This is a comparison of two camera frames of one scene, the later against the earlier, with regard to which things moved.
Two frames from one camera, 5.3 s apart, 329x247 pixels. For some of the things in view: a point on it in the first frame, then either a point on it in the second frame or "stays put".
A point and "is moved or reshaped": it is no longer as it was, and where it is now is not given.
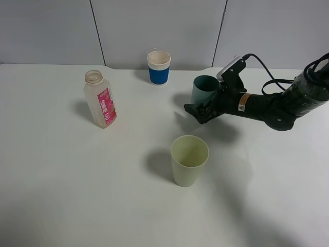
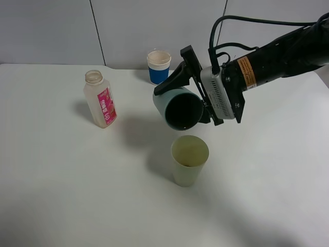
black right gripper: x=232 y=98 → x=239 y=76
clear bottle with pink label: x=100 y=98 stays put
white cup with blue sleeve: x=159 y=63 stays put
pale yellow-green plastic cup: x=188 y=153 stays put
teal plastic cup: x=204 y=88 is moved or reshaped
